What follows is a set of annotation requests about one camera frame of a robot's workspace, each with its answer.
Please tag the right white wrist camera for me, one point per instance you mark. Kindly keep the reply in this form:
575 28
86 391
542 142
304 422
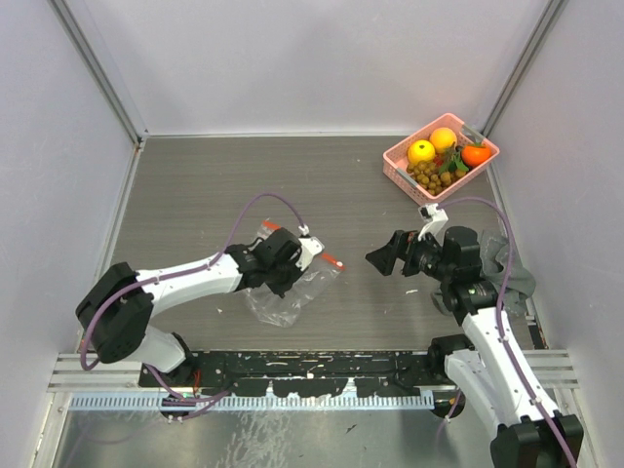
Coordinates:
434 218

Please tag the orange fruit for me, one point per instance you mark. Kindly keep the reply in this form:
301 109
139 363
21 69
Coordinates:
443 139

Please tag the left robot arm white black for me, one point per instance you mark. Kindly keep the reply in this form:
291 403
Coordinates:
116 313

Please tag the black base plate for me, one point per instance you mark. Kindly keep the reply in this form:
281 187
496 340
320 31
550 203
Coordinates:
315 374

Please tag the yellow lemon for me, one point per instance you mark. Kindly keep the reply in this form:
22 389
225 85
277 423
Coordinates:
421 151

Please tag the brown longan bunch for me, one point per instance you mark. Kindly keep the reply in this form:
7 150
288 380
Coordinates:
428 177

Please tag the pink plastic basket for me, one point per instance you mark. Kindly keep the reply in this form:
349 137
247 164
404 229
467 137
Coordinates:
395 159

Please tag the clear zip bag orange zipper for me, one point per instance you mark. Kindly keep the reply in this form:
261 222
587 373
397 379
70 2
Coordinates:
283 312

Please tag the grey cloth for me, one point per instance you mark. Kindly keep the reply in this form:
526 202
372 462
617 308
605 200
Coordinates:
517 283

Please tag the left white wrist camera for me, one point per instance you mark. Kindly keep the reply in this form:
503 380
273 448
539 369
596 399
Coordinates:
311 247

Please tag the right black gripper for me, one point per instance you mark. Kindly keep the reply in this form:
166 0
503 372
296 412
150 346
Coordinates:
407 244

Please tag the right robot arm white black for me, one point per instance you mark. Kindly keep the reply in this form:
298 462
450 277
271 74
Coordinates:
527 428

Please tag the dark grapes with leaves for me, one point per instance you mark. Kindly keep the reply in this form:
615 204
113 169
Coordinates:
451 161

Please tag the red-orange persimmon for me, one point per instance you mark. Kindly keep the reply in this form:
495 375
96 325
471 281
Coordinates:
474 155

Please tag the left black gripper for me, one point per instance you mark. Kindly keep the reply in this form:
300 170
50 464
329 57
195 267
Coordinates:
295 271

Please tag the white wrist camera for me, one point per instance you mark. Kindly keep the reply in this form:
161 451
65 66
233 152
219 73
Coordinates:
311 247
434 218

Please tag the grey slotted cable duct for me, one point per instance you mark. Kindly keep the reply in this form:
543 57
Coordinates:
143 401

